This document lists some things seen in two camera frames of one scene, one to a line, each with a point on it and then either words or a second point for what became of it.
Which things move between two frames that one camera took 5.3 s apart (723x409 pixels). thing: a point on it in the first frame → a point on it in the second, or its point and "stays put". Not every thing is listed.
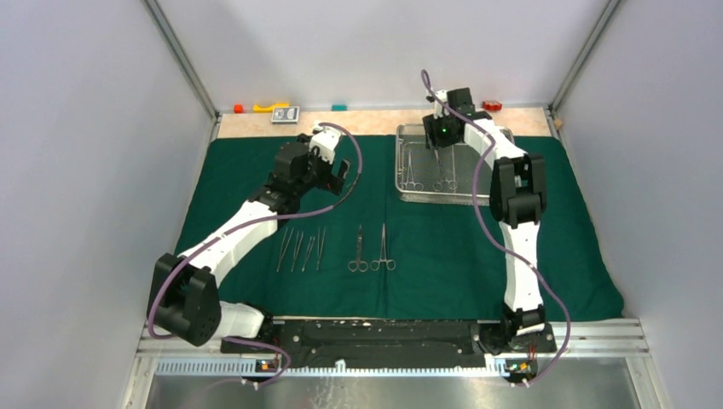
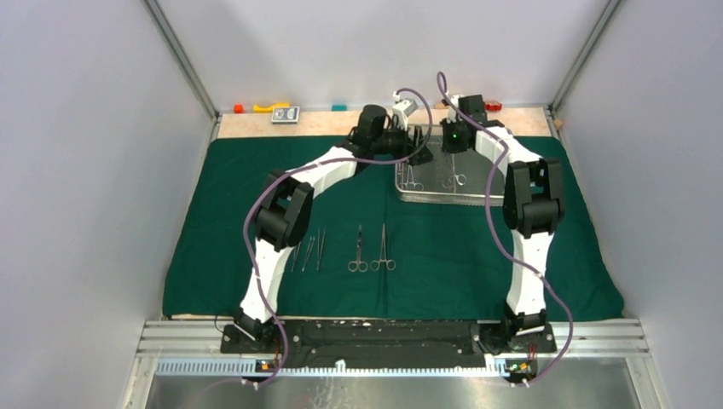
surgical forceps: (418, 186) stays put
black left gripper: (330, 181) → (407, 145)
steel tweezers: (296, 250) stays put
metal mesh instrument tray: (440, 175) stays put
